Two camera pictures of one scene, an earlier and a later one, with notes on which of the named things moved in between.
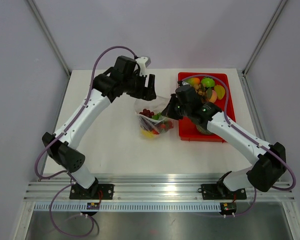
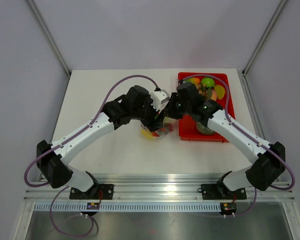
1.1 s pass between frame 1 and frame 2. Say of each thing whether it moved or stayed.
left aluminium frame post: stayed
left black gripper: moved
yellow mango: stayed
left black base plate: stayed
